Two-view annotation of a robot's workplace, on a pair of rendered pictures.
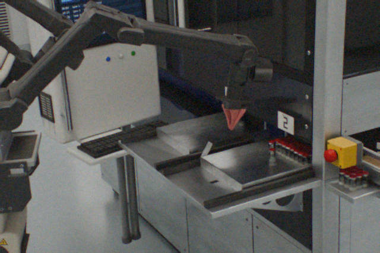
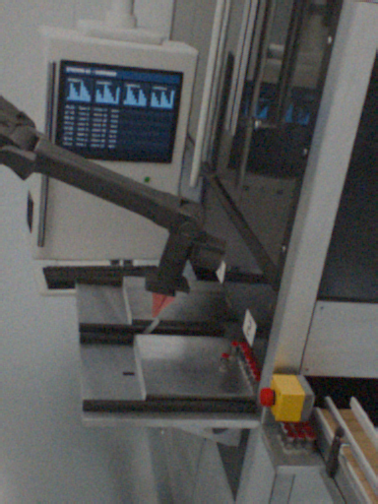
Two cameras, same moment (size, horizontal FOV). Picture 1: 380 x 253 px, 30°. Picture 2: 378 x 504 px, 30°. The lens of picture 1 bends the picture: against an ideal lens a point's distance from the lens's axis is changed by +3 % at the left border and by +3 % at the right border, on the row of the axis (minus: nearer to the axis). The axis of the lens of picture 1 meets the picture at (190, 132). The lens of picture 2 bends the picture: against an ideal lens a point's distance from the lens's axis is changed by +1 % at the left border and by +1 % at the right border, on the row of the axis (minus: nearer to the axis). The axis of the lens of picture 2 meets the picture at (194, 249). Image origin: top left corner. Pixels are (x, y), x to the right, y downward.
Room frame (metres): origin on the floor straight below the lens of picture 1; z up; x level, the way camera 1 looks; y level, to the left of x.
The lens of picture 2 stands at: (0.65, -0.53, 1.85)
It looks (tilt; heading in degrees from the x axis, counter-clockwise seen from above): 23 degrees down; 14
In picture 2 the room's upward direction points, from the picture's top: 9 degrees clockwise
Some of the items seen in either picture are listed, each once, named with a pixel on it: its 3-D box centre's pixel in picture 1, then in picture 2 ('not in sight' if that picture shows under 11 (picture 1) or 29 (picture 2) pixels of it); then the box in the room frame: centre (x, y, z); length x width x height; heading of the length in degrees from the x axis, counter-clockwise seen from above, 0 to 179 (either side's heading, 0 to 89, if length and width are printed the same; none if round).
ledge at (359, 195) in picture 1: (357, 187); (297, 450); (1.98, -0.51, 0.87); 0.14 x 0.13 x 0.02; 118
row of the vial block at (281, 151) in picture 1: (290, 152); (249, 367); (2.19, -0.34, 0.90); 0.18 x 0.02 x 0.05; 28
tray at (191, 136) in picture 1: (212, 132); (184, 304); (2.44, -0.08, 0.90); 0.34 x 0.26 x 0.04; 118
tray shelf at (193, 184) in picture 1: (219, 158); (167, 342); (2.26, -0.10, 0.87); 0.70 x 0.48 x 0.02; 28
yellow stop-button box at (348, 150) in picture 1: (343, 152); (288, 398); (1.97, -0.46, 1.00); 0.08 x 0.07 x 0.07; 118
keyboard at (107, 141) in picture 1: (129, 137); (105, 276); (2.64, 0.25, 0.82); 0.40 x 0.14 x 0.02; 126
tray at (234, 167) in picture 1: (263, 163); (206, 369); (2.14, -0.24, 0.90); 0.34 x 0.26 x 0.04; 118
